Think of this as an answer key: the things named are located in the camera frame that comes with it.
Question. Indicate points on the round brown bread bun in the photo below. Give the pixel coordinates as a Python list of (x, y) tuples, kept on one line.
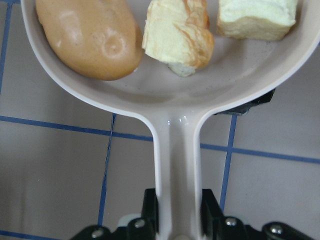
[(99, 39)]

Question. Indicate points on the white plastic dustpan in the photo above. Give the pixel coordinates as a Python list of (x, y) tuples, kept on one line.
[(175, 109)]

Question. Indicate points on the yellow bread chunk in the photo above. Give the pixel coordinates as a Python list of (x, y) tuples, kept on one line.
[(268, 20), (177, 33)]

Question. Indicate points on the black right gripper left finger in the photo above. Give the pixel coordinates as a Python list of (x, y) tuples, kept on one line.
[(150, 210)]

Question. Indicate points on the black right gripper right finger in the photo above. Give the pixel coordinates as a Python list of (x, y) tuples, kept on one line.
[(210, 210)]

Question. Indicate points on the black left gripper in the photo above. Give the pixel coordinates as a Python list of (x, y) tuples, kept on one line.
[(243, 109)]

